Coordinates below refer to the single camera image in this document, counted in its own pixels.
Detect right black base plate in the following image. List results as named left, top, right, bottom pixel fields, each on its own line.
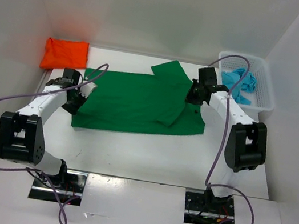
left=184, top=190, right=235, bottom=224

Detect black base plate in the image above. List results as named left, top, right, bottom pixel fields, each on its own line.
left=184, top=190, right=235, bottom=224
left=28, top=170, right=88, bottom=206

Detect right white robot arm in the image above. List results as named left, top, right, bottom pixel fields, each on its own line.
left=185, top=67, right=267, bottom=212

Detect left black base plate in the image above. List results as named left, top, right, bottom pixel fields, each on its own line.
left=28, top=170, right=88, bottom=206

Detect white plastic basket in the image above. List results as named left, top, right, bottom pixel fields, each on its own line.
left=217, top=51, right=275, bottom=113

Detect green t-shirt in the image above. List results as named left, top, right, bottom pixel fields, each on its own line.
left=71, top=61, right=205, bottom=136

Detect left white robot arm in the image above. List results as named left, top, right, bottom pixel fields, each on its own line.
left=0, top=69, right=92, bottom=189

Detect light blue t-shirt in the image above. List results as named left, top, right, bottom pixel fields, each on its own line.
left=221, top=68, right=257, bottom=106

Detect orange t-shirt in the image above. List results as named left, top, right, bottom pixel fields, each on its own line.
left=39, top=38, right=90, bottom=69

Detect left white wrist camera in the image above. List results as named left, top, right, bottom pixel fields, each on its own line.
left=79, top=81, right=97, bottom=98

